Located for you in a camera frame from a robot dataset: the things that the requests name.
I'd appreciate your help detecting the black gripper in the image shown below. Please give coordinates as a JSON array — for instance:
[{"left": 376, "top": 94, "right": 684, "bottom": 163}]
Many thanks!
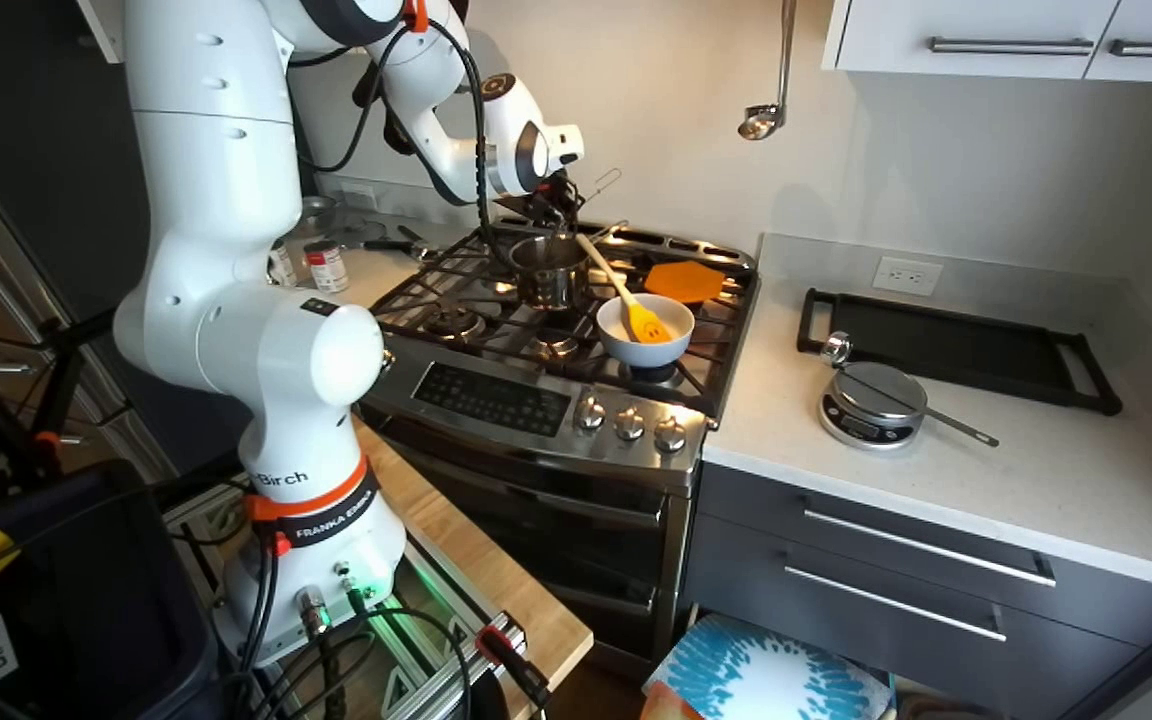
[{"left": 521, "top": 163, "right": 590, "bottom": 243}]

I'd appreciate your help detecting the wooden mixer spoon yellow head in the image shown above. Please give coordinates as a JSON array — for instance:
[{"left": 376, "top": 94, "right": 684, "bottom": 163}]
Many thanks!
[{"left": 566, "top": 228, "right": 681, "bottom": 349}]

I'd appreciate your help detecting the stainless steel pot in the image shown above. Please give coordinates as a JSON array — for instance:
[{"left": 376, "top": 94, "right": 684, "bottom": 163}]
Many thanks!
[{"left": 502, "top": 230, "right": 597, "bottom": 319}]

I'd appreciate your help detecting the silver stove knob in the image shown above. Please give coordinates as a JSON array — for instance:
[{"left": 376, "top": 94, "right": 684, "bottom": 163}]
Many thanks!
[
  {"left": 573, "top": 391, "right": 611, "bottom": 436},
  {"left": 611, "top": 403, "right": 651, "bottom": 448},
  {"left": 651, "top": 416, "right": 690, "bottom": 460}
]

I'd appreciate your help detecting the stainless steel gas stove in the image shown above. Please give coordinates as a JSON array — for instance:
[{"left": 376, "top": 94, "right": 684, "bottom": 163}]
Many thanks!
[{"left": 355, "top": 215, "right": 762, "bottom": 671}]

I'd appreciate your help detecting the hanging metal ladle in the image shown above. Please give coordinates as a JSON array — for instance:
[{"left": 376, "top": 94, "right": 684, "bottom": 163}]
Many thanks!
[{"left": 730, "top": 0, "right": 801, "bottom": 145}]

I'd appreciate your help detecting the red capped jar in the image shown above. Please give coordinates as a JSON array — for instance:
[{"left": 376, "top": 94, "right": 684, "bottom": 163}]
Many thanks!
[{"left": 302, "top": 238, "right": 353, "bottom": 301}]

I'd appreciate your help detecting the wooden board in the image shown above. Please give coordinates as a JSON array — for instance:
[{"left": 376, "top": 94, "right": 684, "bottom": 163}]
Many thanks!
[{"left": 355, "top": 421, "right": 599, "bottom": 686}]

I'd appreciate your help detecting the small grey lidded pan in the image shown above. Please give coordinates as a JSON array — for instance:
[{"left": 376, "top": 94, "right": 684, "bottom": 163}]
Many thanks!
[{"left": 817, "top": 328, "right": 1003, "bottom": 455}]

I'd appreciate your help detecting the black griddle tray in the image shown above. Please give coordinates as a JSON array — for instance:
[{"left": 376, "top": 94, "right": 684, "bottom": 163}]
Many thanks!
[{"left": 790, "top": 285, "right": 1128, "bottom": 421}]

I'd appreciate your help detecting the dark grey drawer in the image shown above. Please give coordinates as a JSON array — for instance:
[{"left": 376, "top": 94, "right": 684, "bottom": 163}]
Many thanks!
[
  {"left": 690, "top": 460, "right": 1152, "bottom": 650},
  {"left": 676, "top": 514, "right": 1141, "bottom": 720}
]

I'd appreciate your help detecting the black tripod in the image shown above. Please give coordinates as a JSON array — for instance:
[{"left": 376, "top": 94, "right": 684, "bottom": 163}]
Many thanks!
[{"left": 0, "top": 306, "right": 121, "bottom": 486}]

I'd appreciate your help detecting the black bin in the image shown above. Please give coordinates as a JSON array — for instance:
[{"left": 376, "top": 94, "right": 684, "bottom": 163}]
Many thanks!
[{"left": 0, "top": 460, "right": 228, "bottom": 720}]

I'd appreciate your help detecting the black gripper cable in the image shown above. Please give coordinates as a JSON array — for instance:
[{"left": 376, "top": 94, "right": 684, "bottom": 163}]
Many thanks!
[{"left": 287, "top": 0, "right": 509, "bottom": 253}]

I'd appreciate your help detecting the white wall outlet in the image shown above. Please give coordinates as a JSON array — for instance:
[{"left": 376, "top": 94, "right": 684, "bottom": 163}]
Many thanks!
[{"left": 873, "top": 253, "right": 947, "bottom": 301}]

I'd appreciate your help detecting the black cable with red plug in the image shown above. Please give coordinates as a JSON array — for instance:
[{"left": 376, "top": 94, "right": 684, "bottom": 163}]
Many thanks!
[{"left": 470, "top": 616, "right": 554, "bottom": 714}]

